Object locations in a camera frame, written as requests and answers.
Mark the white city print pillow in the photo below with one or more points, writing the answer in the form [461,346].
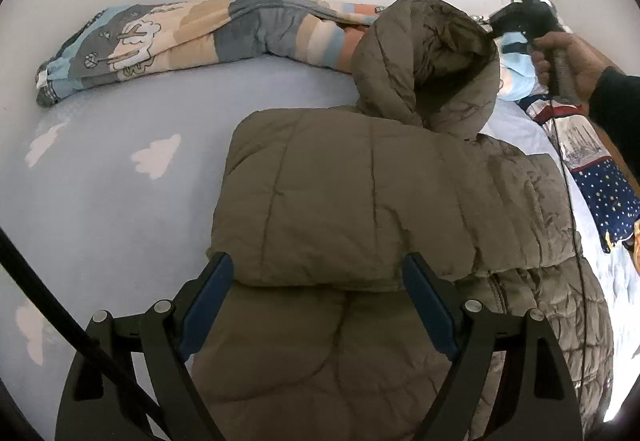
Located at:
[575,141]

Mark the patchwork cartoon quilt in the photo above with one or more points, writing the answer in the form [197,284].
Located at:
[200,36]

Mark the person's right forearm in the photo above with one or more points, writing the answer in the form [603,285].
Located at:
[620,111]

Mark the khaki puffer jacket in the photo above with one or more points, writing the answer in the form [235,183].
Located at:
[350,201]

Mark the orange floral cloth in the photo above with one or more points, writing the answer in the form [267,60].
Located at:
[637,246]

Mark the blue starry pillow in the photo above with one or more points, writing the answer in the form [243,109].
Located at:
[615,201]

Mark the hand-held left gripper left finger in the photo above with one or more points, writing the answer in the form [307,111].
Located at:
[207,306]

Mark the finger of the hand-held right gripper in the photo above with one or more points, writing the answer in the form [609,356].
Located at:
[496,27]

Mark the person's right hand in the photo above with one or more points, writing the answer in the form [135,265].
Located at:
[580,61]

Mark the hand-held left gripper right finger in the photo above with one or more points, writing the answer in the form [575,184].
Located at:
[429,306]

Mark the light blue fleece blanket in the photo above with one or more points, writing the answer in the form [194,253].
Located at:
[125,221]

